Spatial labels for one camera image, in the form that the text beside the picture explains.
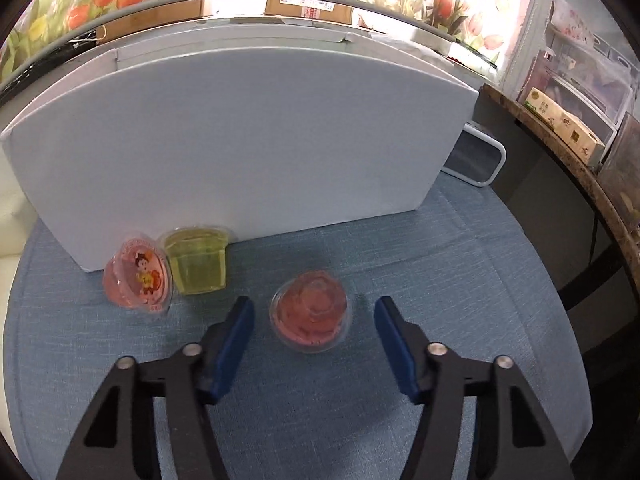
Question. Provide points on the floral fabric pouch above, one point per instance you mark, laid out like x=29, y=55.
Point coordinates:
x=570, y=22

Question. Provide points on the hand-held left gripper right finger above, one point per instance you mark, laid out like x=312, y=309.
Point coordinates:
x=397, y=350

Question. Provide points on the yellow-green jelly cup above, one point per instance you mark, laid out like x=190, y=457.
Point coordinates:
x=197, y=265

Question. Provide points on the cream patterned tissue box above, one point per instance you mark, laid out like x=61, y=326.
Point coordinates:
x=565, y=127

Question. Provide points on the red jelly cup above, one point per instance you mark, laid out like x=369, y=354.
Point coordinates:
x=310, y=312

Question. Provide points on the white cardboard box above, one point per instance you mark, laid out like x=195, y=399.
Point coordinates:
x=250, y=135

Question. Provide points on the clear plastic drawer unit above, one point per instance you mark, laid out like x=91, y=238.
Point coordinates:
x=590, y=90

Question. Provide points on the labelled brown cardboard box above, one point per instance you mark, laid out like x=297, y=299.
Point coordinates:
x=300, y=7

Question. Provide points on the cream leather sofa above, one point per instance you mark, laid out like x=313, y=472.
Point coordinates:
x=10, y=210

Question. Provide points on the pink jelly cup cartoon lid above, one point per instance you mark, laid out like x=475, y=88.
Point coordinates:
x=140, y=275

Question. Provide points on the blue tablecloth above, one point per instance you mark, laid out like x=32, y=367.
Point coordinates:
x=310, y=410

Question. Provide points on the brown wooden side counter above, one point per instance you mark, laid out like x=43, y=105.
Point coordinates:
x=617, y=217

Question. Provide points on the black speaker white frame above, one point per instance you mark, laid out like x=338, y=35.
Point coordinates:
x=475, y=157

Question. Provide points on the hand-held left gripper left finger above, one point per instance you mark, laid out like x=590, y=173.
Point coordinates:
x=232, y=350

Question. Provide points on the clear plastic container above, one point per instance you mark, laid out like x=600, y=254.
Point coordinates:
x=625, y=160

